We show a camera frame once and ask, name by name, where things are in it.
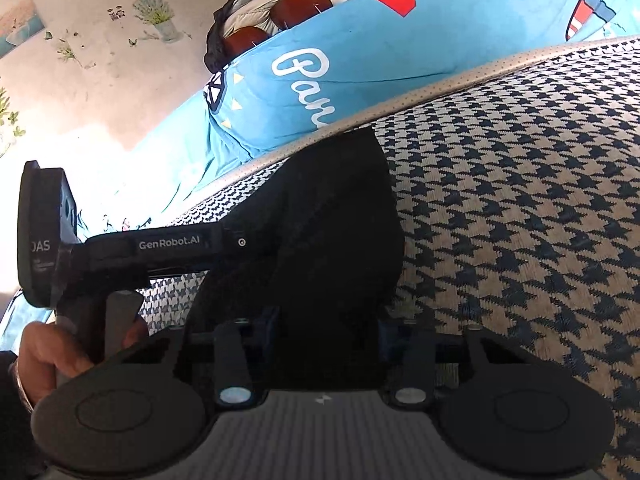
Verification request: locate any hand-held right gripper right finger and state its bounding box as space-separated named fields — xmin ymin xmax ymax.
xmin=378 ymin=317 xmax=566 ymax=408

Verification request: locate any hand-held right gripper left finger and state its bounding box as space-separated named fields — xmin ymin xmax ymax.
xmin=107 ymin=307 xmax=281 ymax=410

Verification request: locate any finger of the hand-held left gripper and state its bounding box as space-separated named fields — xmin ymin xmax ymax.
xmin=222 ymin=227 xmax=261 ymax=261

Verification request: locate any black sweatshirt with red print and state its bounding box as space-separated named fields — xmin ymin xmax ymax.
xmin=187 ymin=127 xmax=406 ymax=391

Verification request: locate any person's left hand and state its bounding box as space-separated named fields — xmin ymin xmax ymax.
xmin=16 ymin=321 xmax=151 ymax=403

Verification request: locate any houndstooth bed mat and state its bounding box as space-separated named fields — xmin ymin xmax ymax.
xmin=135 ymin=35 xmax=640 ymax=480

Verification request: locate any black jacket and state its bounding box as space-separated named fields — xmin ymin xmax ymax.
xmin=204 ymin=0 xmax=288 ymax=73

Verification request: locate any blue printed bed sheet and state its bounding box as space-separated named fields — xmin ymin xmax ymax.
xmin=0 ymin=0 xmax=640 ymax=326

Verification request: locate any green leaf wall sticker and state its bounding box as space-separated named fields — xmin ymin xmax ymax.
xmin=0 ymin=87 xmax=26 ymax=158

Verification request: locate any silver bracelet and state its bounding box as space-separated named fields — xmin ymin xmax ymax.
xmin=9 ymin=360 xmax=35 ymax=413

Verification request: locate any small flower wall sticker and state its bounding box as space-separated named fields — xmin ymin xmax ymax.
xmin=52 ymin=37 xmax=96 ymax=68

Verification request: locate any pastel picture wall sticker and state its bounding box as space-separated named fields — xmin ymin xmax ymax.
xmin=0 ymin=0 xmax=43 ymax=58

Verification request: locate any lavender pot wall sticker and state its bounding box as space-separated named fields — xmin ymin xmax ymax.
xmin=132 ymin=0 xmax=192 ymax=43

